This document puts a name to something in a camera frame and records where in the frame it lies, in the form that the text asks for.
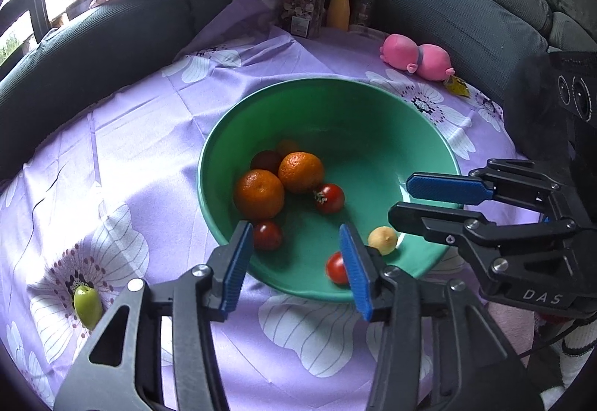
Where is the green mango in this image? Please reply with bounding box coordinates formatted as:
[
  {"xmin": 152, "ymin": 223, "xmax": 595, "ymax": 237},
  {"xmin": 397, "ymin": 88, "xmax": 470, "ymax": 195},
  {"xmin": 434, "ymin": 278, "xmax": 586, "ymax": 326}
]
[{"xmin": 73, "ymin": 285, "xmax": 103, "ymax": 331}]

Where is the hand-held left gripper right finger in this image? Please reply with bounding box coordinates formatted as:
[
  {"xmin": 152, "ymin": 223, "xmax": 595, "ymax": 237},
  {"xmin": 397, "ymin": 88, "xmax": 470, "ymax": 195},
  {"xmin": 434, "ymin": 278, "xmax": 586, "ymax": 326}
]
[{"xmin": 339, "ymin": 223, "xmax": 544, "ymax": 411}]

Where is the dark jar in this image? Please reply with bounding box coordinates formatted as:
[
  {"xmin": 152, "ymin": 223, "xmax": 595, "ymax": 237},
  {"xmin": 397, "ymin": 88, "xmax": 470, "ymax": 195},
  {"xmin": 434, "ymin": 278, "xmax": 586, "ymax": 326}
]
[{"xmin": 351, "ymin": 0, "xmax": 376, "ymax": 27}]

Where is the dark grey sofa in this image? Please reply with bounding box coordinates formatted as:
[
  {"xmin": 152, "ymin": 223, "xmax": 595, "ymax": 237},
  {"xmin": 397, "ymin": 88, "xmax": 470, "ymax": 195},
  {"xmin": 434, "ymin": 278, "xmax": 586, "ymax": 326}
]
[{"xmin": 0, "ymin": 0, "xmax": 597, "ymax": 181}]

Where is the orange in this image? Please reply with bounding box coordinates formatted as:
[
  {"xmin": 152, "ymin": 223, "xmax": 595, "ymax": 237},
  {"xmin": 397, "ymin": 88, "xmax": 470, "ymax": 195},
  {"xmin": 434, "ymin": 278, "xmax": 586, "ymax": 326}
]
[
  {"xmin": 233, "ymin": 169, "xmax": 286, "ymax": 220},
  {"xmin": 278, "ymin": 152, "xmax": 326, "ymax": 194}
]

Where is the clear box of dried flowers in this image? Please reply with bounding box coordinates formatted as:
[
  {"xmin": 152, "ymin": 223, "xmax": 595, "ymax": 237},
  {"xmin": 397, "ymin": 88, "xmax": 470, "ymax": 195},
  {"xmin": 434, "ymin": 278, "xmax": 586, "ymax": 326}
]
[{"xmin": 279, "ymin": 0, "xmax": 326, "ymax": 38}]

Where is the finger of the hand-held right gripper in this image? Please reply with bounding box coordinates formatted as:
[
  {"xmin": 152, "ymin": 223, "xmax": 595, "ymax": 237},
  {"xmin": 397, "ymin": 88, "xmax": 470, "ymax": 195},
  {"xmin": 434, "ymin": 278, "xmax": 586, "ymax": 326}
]
[
  {"xmin": 388, "ymin": 201, "xmax": 579, "ymax": 283},
  {"xmin": 406, "ymin": 158, "xmax": 560, "ymax": 207}
]

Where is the red tomato with stem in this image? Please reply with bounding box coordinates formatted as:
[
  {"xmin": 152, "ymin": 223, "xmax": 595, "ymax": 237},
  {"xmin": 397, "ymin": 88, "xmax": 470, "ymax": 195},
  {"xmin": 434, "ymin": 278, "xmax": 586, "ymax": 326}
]
[{"xmin": 313, "ymin": 183, "xmax": 346, "ymax": 214}]

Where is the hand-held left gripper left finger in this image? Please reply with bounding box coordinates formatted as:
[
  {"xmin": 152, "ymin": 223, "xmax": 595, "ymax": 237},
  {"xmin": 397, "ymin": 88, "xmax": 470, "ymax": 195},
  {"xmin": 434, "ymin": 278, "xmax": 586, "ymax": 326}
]
[{"xmin": 53, "ymin": 220, "xmax": 255, "ymax": 411}]

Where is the person's right forearm striped sleeve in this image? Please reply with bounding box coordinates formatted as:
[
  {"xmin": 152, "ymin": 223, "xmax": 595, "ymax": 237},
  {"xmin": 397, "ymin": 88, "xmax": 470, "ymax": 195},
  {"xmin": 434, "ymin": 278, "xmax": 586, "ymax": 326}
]
[{"xmin": 536, "ymin": 320, "xmax": 597, "ymax": 399}]

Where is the dark red tomato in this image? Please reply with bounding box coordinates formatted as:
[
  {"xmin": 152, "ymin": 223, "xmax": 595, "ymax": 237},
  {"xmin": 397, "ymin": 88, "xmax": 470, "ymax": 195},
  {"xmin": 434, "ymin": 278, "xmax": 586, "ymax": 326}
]
[{"xmin": 251, "ymin": 150, "xmax": 283, "ymax": 174}]

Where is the yellow wrapper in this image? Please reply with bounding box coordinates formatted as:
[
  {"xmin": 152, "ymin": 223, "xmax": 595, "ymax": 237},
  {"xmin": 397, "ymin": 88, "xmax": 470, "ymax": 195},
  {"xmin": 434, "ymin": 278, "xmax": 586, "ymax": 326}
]
[{"xmin": 443, "ymin": 76, "xmax": 470, "ymax": 97}]

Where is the yellow bottle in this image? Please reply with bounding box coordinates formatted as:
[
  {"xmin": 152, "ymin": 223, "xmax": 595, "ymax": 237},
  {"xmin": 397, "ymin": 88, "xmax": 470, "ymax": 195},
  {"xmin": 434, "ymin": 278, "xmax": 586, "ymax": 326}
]
[{"xmin": 326, "ymin": 0, "xmax": 351, "ymax": 32}]

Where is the pink plush toy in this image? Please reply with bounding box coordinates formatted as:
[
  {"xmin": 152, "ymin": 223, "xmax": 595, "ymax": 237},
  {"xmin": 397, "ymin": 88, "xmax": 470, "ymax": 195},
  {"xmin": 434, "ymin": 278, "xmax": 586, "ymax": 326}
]
[{"xmin": 380, "ymin": 33, "xmax": 455, "ymax": 82}]

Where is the green plastic bowl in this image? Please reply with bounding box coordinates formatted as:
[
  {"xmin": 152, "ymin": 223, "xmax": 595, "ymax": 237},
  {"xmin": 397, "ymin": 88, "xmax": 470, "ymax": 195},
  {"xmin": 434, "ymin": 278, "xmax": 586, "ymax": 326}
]
[{"xmin": 197, "ymin": 78, "xmax": 463, "ymax": 304}]

